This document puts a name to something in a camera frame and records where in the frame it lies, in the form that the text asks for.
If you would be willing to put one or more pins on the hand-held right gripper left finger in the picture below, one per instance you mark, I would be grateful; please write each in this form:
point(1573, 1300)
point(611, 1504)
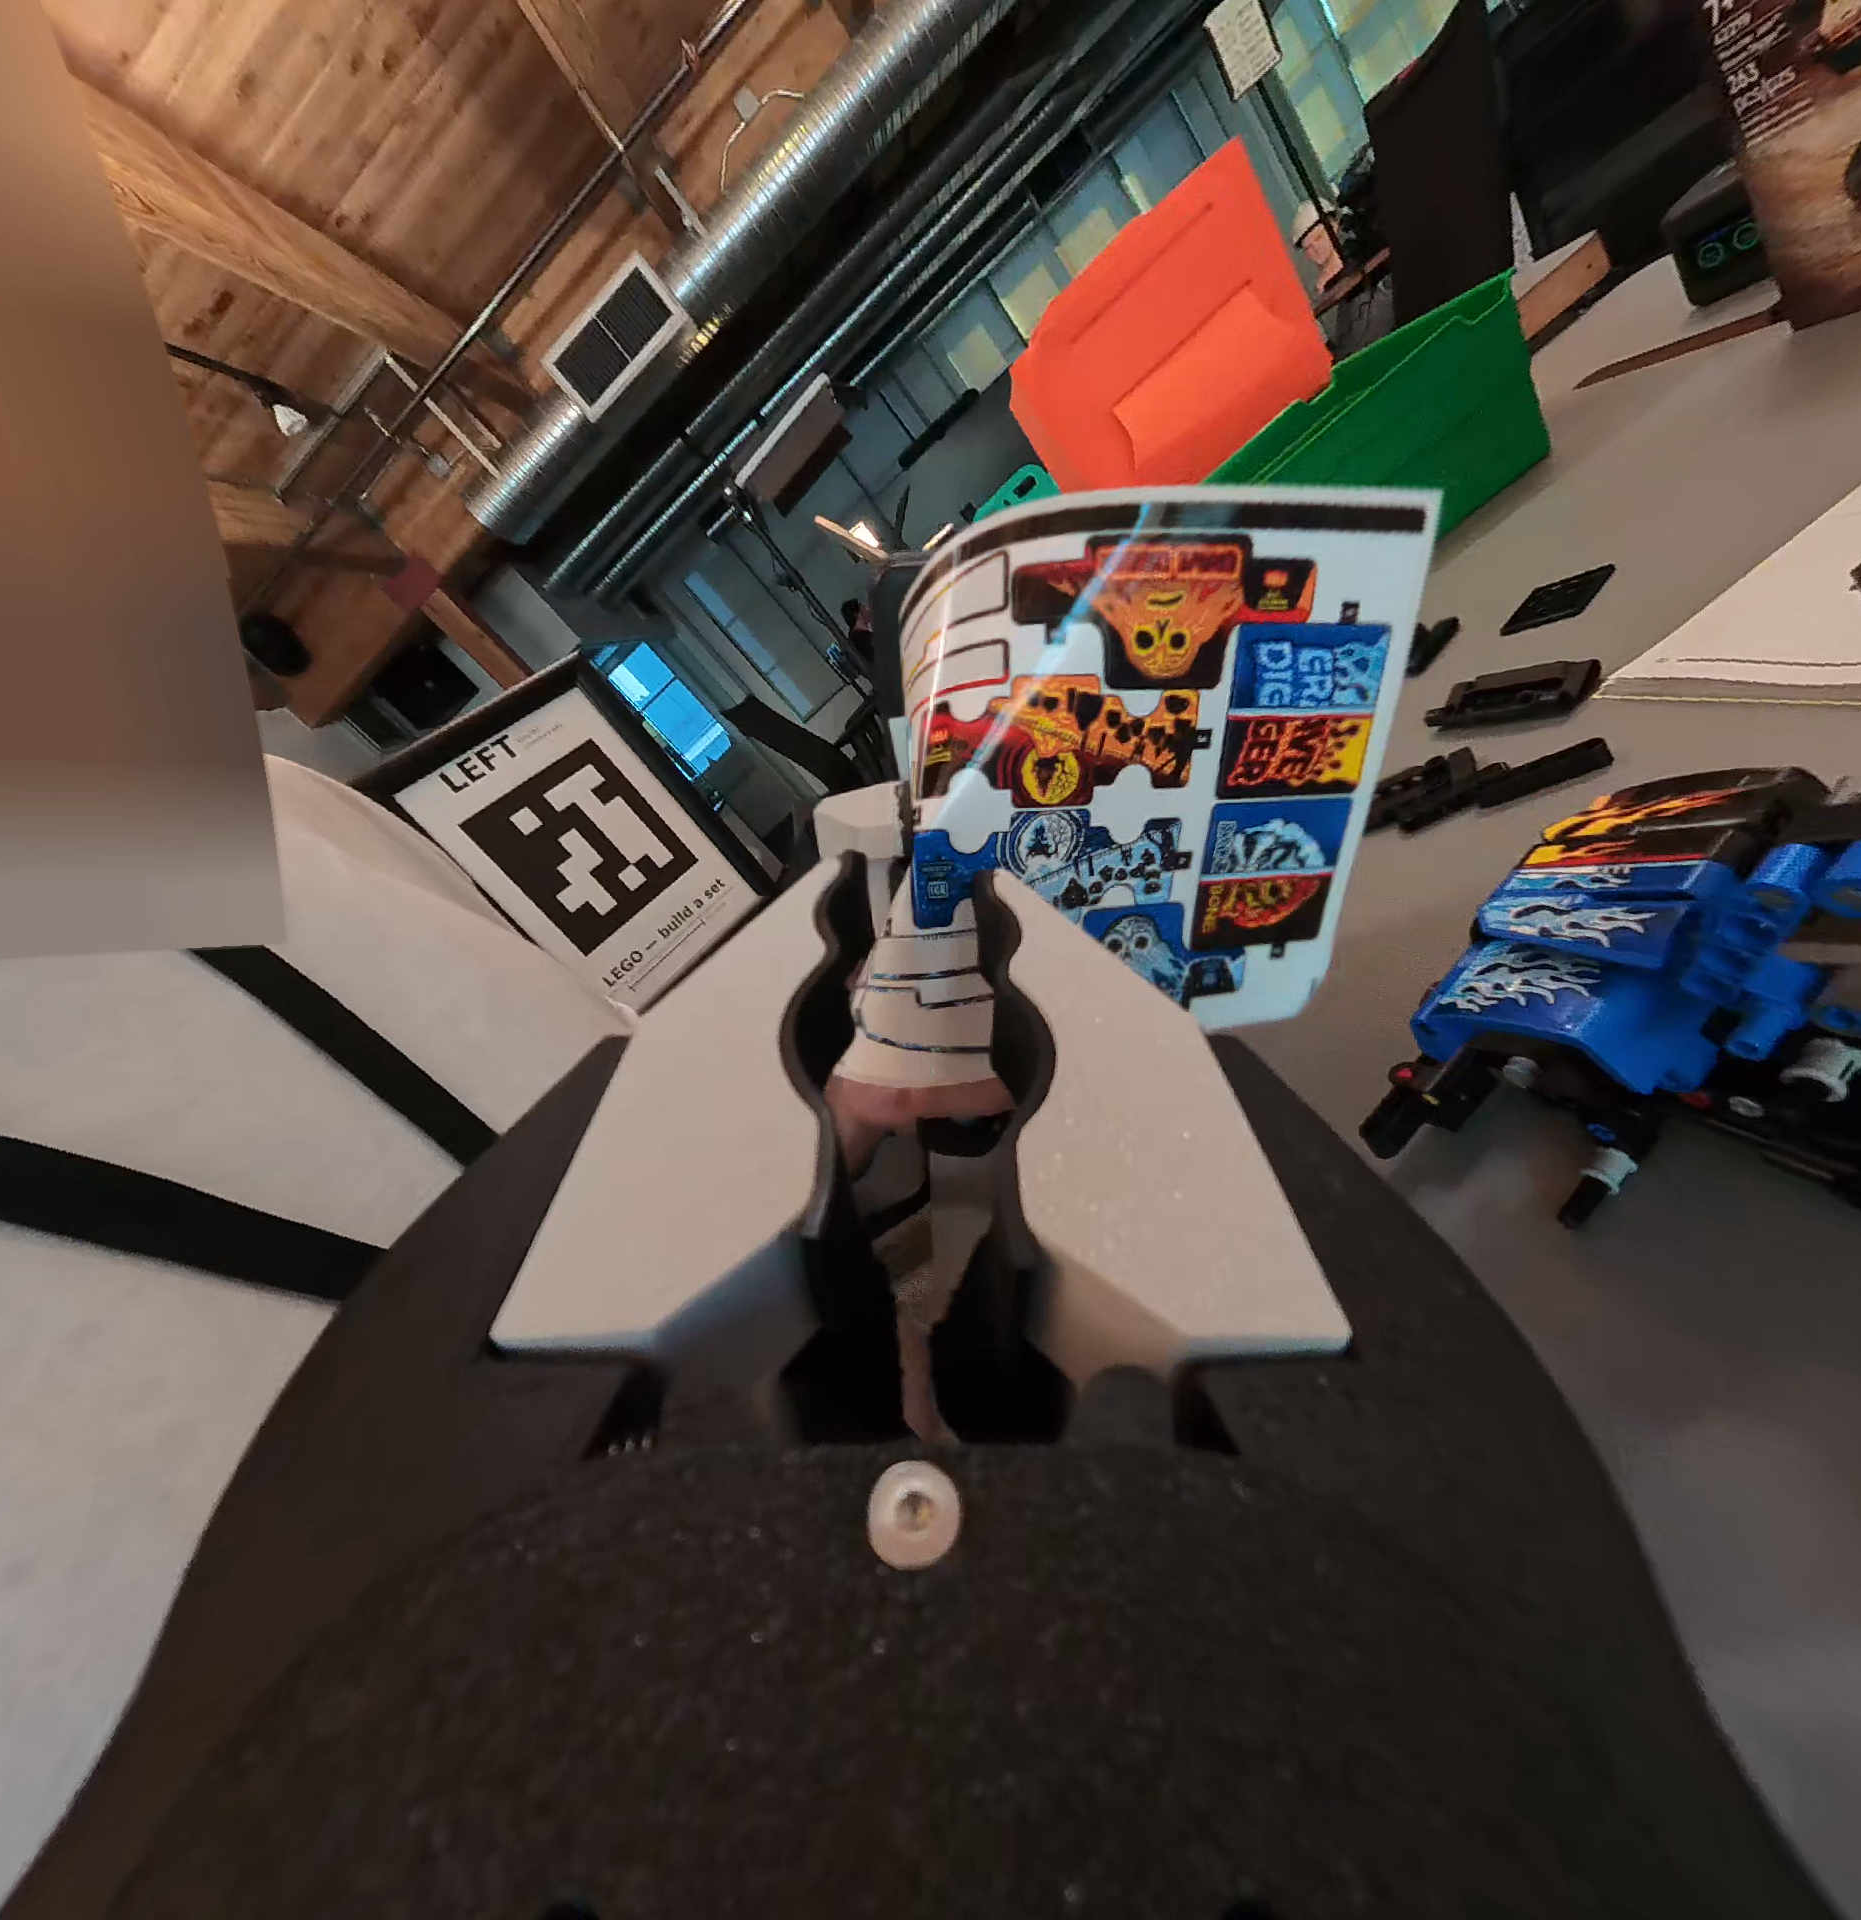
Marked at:
point(660, 1199)

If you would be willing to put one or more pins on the small green basket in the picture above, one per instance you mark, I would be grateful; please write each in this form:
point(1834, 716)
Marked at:
point(1020, 488)

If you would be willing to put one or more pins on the dark high-backed chair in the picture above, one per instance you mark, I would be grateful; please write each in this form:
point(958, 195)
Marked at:
point(1447, 150)

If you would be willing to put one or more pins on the silver ventilation duct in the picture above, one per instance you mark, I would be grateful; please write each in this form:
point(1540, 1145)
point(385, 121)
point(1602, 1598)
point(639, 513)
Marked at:
point(691, 286)

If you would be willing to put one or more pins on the black studded lego plate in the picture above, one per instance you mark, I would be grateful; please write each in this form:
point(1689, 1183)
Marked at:
point(1416, 794)

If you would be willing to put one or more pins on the orange bag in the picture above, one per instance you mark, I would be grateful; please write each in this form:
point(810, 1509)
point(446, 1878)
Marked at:
point(1171, 299)

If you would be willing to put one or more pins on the black lego pin connector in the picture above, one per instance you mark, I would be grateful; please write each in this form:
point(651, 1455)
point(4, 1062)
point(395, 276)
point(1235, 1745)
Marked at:
point(1432, 642)

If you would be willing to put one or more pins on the green plastic bin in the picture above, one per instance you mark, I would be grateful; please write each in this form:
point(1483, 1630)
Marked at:
point(1411, 406)

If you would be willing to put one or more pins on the black timer device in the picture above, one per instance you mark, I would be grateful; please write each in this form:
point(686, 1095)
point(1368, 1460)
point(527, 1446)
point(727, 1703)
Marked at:
point(1718, 240)

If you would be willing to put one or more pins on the lego set cardboard box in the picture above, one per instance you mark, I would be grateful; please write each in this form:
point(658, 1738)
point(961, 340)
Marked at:
point(1816, 195)

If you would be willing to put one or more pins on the hanging ceiling light fixture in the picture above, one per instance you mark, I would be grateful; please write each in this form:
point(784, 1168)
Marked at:
point(793, 443)

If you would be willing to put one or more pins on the framed black white marker sign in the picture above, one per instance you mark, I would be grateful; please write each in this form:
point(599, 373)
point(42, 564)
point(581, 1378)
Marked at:
point(570, 841)

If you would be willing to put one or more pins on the black long lego beam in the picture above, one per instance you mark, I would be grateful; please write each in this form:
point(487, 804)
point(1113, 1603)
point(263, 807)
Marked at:
point(1546, 768)

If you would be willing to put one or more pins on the hanging paper sign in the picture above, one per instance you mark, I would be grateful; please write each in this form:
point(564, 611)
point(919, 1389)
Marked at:
point(1238, 38)

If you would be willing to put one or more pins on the black lego frame piece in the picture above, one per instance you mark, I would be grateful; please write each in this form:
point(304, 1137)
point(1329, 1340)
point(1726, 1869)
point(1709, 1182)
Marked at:
point(1514, 692)

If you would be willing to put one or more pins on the black flat lego tile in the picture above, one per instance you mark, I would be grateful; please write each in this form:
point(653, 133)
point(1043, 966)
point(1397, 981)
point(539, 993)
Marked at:
point(1561, 597)

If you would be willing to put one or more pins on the person's left hand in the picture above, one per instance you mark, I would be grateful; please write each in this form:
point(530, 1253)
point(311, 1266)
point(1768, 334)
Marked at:
point(887, 1122)

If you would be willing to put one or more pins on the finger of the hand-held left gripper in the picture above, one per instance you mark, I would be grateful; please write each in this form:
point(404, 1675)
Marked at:
point(864, 820)

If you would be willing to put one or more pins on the white air vent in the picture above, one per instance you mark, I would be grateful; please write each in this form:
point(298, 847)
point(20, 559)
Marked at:
point(615, 329)

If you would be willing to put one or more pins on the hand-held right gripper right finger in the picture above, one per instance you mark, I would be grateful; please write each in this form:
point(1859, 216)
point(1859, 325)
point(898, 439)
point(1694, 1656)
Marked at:
point(1185, 1199)

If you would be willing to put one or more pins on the blue black lego truck model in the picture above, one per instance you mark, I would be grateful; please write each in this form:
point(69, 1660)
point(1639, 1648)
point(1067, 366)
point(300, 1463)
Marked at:
point(1590, 961)

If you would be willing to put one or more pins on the colourful sticker sheet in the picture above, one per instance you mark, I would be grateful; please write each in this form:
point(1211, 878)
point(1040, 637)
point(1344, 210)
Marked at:
point(1171, 720)

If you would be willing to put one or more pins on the lego instruction booklet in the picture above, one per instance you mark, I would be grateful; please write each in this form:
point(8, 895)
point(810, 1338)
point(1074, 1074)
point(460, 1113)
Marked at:
point(1799, 599)

